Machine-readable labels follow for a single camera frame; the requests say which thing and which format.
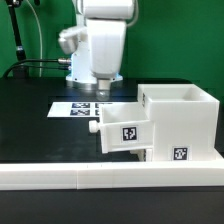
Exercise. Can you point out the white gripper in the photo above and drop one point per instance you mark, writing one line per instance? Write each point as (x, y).
(106, 44)

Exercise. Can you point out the white drawer tray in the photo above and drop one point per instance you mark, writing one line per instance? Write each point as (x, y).
(123, 127)
(144, 155)

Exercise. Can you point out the white drawer cabinet box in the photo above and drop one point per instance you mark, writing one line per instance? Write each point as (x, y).
(185, 121)

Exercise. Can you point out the white front drawer tray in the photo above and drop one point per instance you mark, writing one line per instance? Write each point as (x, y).
(144, 155)

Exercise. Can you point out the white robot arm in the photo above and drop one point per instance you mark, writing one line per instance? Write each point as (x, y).
(74, 40)

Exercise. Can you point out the white fiducial marker sheet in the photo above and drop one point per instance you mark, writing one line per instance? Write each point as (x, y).
(74, 109)

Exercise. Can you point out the black camera stand pole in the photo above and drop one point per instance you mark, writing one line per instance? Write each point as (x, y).
(18, 71)

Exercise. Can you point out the white L-shaped border rail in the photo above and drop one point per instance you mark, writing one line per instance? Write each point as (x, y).
(110, 175)

